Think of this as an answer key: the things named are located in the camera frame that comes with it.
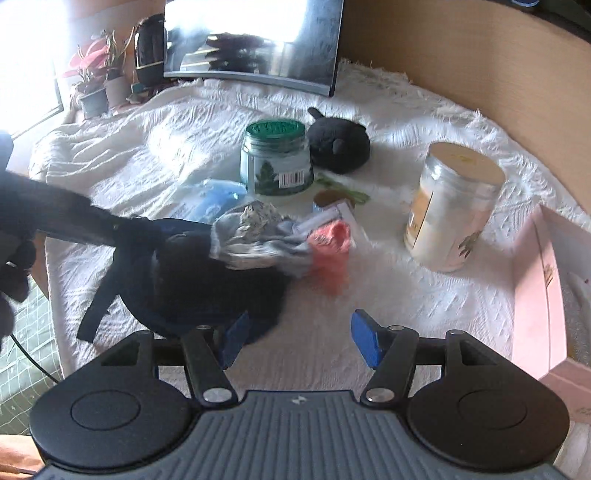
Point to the blue plastic bag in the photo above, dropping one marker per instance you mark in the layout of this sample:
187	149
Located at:
212	199

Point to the green leaf sprig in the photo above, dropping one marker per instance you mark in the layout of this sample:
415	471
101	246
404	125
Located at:
353	194

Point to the person's left hand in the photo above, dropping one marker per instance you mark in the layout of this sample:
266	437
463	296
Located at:
16	277

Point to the orange cloth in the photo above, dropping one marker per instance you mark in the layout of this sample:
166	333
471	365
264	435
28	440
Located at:
14	454

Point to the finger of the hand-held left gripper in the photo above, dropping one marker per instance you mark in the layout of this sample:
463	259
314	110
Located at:
124	230

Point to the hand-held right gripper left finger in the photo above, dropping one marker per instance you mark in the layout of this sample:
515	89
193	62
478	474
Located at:
235	340

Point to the small brown round lid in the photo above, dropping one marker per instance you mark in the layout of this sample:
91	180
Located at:
327	197

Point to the potted plant white pot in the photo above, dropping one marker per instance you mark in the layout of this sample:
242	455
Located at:
116	90

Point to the black plush toy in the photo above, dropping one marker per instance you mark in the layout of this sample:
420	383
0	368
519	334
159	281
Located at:
339	143

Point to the white knitted blanket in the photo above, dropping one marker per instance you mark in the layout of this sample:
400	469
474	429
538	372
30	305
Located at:
161	138

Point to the potted plant pink leaves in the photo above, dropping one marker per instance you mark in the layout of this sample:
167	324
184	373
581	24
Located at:
93	102

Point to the black cloth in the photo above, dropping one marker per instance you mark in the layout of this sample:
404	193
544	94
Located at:
207	286

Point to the black round speaker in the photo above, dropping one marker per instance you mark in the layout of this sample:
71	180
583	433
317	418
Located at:
150	50

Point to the green lid glass jar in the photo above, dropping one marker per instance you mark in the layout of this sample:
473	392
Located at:
276	161

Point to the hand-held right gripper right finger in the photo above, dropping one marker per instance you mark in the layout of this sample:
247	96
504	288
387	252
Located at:
367	339

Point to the dark navy cloth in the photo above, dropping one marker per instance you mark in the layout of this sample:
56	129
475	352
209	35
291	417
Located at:
134	272

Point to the curved black monitor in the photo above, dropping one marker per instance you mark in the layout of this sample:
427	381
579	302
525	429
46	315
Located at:
249	41

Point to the green cutting mat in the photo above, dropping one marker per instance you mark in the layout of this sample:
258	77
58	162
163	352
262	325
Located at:
21	383

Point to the grey patterned cloth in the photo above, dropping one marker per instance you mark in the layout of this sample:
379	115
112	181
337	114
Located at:
251	240

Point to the wooden side panel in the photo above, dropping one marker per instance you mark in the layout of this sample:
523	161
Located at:
461	55

